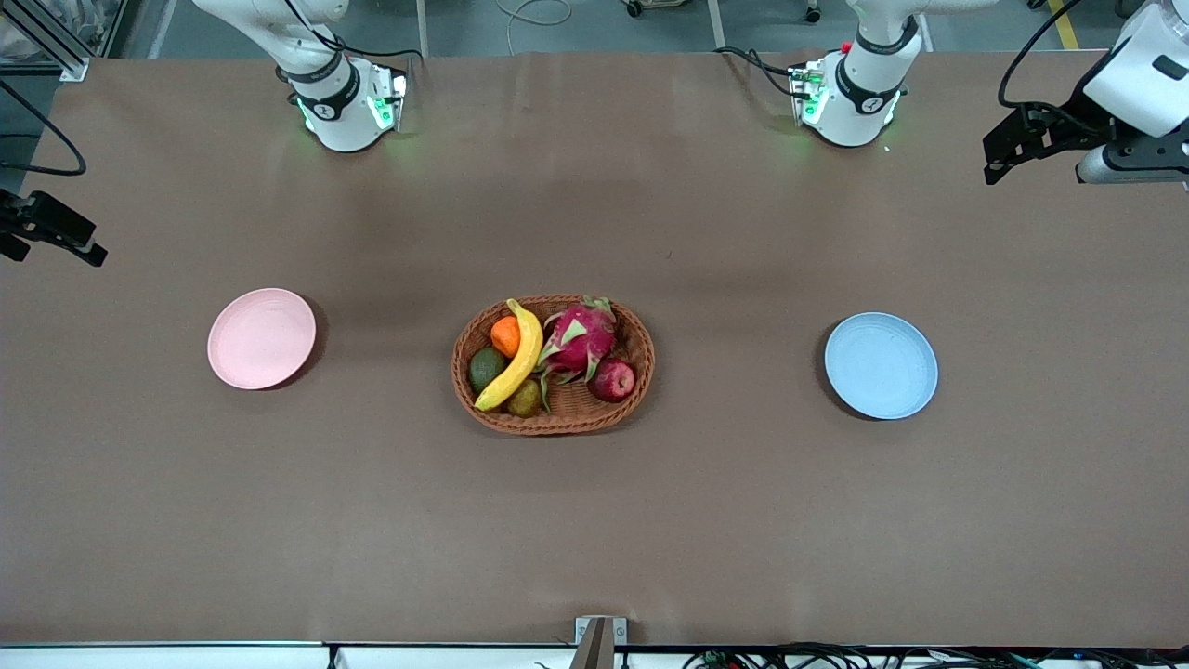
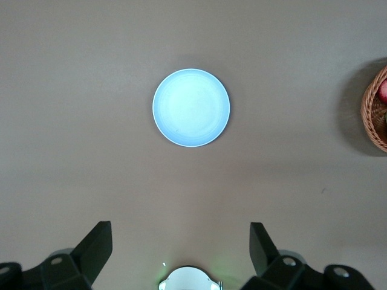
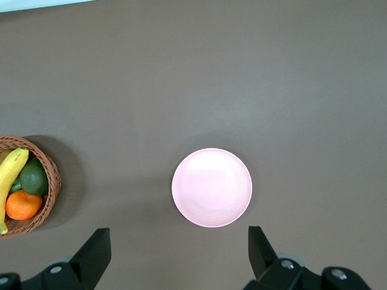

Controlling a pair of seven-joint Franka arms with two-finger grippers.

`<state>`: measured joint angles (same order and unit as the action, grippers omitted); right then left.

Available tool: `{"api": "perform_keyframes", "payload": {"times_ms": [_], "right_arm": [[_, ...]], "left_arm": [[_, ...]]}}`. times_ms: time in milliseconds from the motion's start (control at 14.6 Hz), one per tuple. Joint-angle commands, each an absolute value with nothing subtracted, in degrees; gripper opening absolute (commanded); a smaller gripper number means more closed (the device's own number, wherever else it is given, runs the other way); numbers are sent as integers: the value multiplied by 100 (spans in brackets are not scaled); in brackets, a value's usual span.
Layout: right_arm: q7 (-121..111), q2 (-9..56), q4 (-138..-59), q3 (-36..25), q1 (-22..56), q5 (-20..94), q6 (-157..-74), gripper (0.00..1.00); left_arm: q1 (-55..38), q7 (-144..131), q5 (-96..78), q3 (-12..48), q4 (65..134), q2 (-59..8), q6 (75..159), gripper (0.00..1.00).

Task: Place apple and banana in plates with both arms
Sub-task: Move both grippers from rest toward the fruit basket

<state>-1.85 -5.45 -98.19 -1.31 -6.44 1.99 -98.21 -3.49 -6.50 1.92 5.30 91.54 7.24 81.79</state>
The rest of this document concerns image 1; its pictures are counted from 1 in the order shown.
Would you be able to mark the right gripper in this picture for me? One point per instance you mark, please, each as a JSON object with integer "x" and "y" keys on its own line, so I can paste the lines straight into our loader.
{"x": 37, "y": 221}

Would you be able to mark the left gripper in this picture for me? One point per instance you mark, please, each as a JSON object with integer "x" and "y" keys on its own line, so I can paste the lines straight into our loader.
{"x": 1070, "y": 122}

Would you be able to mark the red apple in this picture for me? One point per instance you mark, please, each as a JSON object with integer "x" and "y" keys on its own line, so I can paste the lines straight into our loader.
{"x": 612, "y": 379}

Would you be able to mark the yellow banana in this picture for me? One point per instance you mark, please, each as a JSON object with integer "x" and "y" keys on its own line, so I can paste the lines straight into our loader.
{"x": 522, "y": 362}

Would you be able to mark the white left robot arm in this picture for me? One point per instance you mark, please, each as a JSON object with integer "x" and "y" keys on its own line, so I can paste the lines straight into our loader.
{"x": 859, "y": 93}

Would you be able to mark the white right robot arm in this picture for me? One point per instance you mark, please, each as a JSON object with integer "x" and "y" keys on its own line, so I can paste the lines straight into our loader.
{"x": 339, "y": 102}

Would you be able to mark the pink plate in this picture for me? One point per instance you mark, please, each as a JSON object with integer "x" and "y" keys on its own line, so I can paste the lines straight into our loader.
{"x": 262, "y": 337}

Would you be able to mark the light blue plate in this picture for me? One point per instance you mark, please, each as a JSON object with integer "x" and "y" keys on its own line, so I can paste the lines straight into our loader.
{"x": 881, "y": 365}

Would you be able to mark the dark green avocado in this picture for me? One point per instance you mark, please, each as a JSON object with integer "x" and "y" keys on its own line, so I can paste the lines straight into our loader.
{"x": 486, "y": 368}

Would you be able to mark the orange fruit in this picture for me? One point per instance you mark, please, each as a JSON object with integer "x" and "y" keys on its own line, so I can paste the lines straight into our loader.
{"x": 505, "y": 336}

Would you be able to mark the pink dragon fruit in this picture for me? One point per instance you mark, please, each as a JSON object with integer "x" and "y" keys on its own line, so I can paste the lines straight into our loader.
{"x": 581, "y": 339}

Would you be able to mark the olive green kiwi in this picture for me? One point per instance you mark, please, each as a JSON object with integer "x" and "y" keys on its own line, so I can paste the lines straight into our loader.
{"x": 525, "y": 400}

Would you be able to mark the brown wicker basket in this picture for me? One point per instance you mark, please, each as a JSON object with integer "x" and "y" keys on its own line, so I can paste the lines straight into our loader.
{"x": 576, "y": 409}

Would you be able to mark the brown table cover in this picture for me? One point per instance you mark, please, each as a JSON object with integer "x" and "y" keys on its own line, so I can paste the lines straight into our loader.
{"x": 594, "y": 520}

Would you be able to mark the aluminium frame profile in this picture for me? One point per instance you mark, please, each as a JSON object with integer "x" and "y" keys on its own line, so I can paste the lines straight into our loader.
{"x": 46, "y": 37}

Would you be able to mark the white table edge rail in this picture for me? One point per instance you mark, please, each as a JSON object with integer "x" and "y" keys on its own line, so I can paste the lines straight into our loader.
{"x": 167, "y": 656}

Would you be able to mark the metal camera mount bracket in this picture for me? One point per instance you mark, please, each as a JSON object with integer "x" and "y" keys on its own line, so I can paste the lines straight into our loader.
{"x": 600, "y": 641}

